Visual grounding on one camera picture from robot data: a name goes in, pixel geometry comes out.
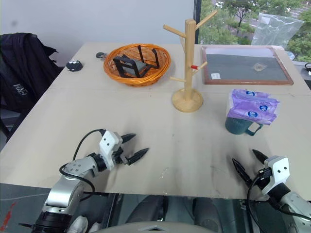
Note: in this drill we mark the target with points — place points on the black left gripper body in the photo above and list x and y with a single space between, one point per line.
119 155

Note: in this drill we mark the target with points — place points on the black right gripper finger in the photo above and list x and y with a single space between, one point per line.
259 156
241 171

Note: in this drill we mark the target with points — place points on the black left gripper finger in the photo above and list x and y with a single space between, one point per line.
138 155
128 137

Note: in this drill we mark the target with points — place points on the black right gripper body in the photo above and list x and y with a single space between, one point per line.
261 176

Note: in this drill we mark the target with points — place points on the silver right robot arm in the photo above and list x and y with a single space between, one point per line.
291 206

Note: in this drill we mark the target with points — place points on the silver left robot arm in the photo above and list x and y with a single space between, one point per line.
62 189

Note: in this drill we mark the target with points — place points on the teal mug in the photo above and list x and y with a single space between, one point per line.
236 126

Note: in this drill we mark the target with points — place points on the wooden mug tree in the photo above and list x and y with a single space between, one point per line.
188 80

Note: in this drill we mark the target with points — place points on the purple tissue pack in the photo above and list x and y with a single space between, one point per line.
250 106

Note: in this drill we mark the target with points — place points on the orange woven basket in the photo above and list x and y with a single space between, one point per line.
116 72

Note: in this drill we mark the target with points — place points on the black folding stand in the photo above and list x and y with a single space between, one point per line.
125 66

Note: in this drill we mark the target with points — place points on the silver robot torso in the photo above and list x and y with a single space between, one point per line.
170 228

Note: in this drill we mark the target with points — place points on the small black caster wheel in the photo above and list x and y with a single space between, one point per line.
100 55

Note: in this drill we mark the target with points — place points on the small clear packet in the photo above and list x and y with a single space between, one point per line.
258 67

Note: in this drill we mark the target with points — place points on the black round device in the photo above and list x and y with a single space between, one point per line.
74 66

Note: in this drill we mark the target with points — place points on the wood framed dark board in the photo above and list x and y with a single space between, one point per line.
243 65

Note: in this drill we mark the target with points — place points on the black jacket on chair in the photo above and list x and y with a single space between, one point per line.
22 72

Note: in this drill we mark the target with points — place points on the clear plastic bag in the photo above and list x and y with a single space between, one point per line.
274 29

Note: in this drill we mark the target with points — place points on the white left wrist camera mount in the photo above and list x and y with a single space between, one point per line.
109 145

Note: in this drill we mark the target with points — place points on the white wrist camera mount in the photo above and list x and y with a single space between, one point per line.
109 145
279 170

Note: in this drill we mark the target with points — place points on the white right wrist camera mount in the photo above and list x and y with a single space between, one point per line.
279 170

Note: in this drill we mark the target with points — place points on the black chair frame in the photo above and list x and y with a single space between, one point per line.
7 123

